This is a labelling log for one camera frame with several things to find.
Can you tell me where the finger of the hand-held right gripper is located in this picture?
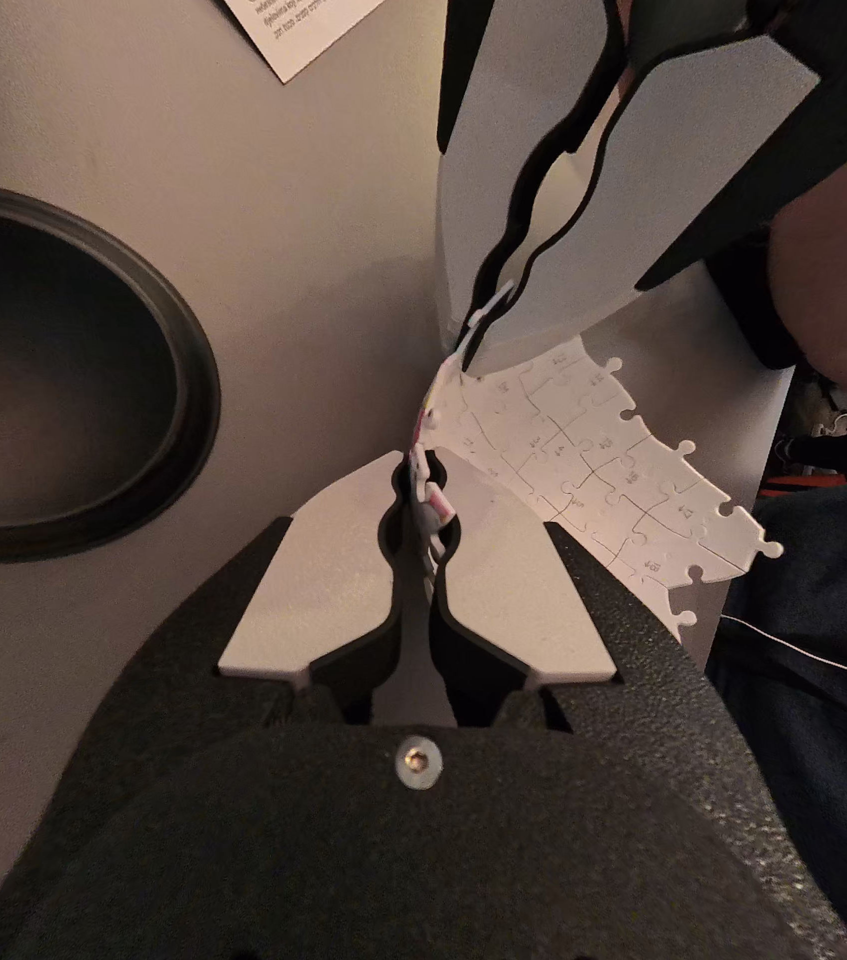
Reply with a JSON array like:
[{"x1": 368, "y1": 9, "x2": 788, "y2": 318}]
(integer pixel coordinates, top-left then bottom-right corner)
[
  {"x1": 436, "y1": 0, "x2": 615, "y2": 361},
  {"x1": 461, "y1": 30, "x2": 822, "y2": 376}
]

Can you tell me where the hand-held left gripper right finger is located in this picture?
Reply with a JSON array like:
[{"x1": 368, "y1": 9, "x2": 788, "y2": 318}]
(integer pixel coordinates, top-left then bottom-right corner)
[{"x1": 427, "y1": 458, "x2": 620, "y2": 688}]

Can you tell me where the white instruction leaflet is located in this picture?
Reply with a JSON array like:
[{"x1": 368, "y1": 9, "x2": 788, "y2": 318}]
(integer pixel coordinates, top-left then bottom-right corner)
[{"x1": 218, "y1": 0, "x2": 389, "y2": 85}]

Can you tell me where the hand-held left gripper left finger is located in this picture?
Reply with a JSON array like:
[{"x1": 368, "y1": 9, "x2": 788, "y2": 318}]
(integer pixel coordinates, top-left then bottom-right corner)
[{"x1": 217, "y1": 450, "x2": 419, "y2": 687}]

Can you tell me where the white puzzle piece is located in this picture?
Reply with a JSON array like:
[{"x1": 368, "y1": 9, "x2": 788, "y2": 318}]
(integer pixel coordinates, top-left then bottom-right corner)
[{"x1": 451, "y1": 282, "x2": 522, "y2": 376}]

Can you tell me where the assembled white puzzle section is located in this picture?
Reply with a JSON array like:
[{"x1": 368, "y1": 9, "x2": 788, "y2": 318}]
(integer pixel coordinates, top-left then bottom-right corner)
[{"x1": 412, "y1": 333, "x2": 785, "y2": 631}]

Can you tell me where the person's right forearm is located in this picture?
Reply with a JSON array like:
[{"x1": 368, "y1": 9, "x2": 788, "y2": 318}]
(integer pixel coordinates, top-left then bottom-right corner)
[{"x1": 766, "y1": 120, "x2": 847, "y2": 424}]

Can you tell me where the black round ball stand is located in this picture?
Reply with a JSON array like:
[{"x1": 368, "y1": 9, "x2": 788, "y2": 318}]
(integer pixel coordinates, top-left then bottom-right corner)
[{"x1": 0, "y1": 180, "x2": 224, "y2": 565}]

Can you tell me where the white drawstring cord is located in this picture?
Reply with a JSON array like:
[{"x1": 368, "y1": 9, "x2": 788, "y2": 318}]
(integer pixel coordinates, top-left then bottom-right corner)
[{"x1": 751, "y1": 615, "x2": 847, "y2": 699}]

